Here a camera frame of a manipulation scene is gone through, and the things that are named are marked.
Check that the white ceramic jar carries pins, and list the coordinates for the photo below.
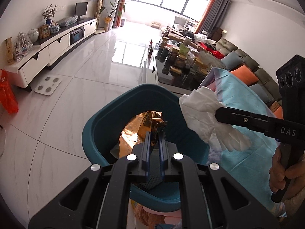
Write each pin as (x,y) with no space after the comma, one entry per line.
(33,34)

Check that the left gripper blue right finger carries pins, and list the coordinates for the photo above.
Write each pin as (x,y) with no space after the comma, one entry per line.
(161,151)

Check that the tall green potted plant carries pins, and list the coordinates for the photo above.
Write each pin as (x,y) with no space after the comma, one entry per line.
(108,21)

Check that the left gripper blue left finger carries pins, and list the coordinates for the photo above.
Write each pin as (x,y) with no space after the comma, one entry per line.
(146,152)

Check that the orange cushion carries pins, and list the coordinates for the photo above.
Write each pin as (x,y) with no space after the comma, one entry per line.
(245,75)

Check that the teal and grey tablecloth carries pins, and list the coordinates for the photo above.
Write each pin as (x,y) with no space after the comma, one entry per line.
(250,167)

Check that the olive green sectional sofa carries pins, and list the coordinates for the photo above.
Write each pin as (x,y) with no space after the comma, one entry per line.
(266,88)

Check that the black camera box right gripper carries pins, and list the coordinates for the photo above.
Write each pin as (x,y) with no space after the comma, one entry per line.
(291,87)

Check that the cluttered dark coffee table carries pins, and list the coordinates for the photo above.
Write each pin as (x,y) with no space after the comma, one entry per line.
(177,73)

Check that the white bathroom scale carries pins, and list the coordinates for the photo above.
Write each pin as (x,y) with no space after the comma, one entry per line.
(48,85)

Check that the orange red plastic bag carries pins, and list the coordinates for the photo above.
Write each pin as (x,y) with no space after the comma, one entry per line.
(7,97)

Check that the teal plastic trash bin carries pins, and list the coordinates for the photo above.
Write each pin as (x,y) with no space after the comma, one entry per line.
(126,113)

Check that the gold foil wrapper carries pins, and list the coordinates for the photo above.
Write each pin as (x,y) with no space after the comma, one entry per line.
(135,130)

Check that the white tissue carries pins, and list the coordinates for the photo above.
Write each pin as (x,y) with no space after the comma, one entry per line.
(199,109)

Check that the white black TV cabinet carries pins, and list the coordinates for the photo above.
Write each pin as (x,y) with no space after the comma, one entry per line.
(48,52)

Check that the black computer monitor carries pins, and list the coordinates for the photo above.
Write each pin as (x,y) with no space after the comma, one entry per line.
(81,9)

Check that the person's right hand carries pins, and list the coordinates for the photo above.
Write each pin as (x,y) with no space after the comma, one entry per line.
(277,174)

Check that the grey blue cushion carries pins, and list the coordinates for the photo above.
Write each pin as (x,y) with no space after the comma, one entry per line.
(231,61)

